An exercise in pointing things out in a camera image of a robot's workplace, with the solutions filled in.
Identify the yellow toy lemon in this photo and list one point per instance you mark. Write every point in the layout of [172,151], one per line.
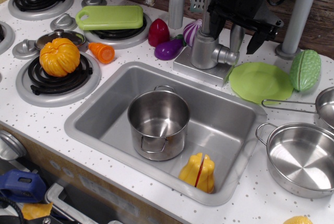
[298,220]

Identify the purple toy eggplant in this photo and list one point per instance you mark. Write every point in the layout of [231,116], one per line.
[169,50]

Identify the grey support pole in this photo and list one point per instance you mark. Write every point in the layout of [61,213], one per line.
[289,48]

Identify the silver faucet lever handle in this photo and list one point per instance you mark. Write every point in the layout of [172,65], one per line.
[237,34]

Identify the yellow cloth piece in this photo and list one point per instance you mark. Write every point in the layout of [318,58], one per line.
[32,211]

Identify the back right stove burner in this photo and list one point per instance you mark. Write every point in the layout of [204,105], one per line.
[123,38]

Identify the purple white toy onion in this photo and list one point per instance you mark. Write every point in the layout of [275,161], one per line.
[190,31]

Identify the orange toy carrot piece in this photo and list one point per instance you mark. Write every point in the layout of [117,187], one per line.
[103,53]

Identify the front black stove burner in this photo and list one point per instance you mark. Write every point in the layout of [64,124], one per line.
[38,88]

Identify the wide stainless steel pan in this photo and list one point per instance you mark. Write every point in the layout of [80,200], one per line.
[300,158]

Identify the green toy bitter melon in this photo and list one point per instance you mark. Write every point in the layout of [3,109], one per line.
[305,70]

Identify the grey stove knob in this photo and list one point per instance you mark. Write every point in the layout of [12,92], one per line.
[93,3]
[64,22]
[25,50]

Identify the grey sink basin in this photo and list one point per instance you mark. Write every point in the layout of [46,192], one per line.
[215,123]

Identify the steel saucepan with handle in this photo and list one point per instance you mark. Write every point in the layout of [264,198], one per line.
[322,108]

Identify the grey stove knob back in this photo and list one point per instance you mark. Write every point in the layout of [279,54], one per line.
[93,3]

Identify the grey stove knob middle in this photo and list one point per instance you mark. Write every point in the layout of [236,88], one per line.
[64,22]

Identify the blue clamp tool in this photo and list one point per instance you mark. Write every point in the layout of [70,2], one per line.
[22,187]

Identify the grey stove knob front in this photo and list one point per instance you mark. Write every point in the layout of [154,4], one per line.
[25,50]

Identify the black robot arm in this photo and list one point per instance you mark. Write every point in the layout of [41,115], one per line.
[253,15]

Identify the stainless steel pot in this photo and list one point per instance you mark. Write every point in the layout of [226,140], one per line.
[158,120]

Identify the green toy plate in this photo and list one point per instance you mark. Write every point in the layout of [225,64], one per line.
[257,81]

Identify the silver toy faucet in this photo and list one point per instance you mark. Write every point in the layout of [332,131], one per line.
[207,59]

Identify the orange toy pumpkin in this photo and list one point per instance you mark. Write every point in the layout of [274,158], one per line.
[59,57]

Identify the grey oven knob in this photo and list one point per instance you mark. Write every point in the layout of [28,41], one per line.
[11,147]

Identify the green toy cutting board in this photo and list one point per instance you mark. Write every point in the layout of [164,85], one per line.
[110,17]

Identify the red toy pepper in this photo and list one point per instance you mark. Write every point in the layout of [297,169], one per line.
[158,33]

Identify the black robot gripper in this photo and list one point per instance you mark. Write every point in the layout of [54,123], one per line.
[252,15]

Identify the back left stove burner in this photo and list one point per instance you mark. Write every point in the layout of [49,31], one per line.
[32,10]

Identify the yellow toy bell pepper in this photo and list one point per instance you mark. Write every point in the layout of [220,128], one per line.
[199,172]

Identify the far left stove burner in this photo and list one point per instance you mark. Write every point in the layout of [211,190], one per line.
[7,37]

